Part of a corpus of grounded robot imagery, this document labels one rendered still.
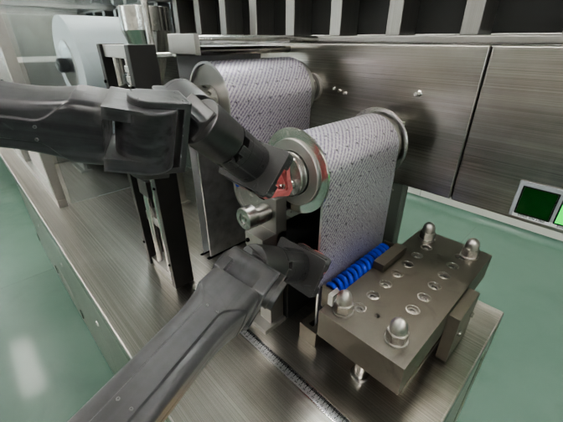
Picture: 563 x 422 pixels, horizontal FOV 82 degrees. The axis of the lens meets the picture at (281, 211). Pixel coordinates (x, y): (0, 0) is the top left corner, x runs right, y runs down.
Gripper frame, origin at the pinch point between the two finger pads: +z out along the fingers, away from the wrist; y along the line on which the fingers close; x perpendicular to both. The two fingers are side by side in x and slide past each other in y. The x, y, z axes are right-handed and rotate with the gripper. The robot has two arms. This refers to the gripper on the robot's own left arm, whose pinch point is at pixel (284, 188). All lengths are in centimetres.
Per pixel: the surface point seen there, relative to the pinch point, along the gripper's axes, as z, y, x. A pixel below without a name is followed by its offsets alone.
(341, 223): 13.2, 5.2, 0.5
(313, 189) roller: 2.6, 3.3, 2.2
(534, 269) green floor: 247, 39, 59
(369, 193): 17.4, 5.3, 8.5
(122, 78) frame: -12.7, -39.9, 4.8
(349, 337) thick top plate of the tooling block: 14.2, 15.9, -15.6
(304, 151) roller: -1.1, 0.7, 6.4
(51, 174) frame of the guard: 6, -97, -29
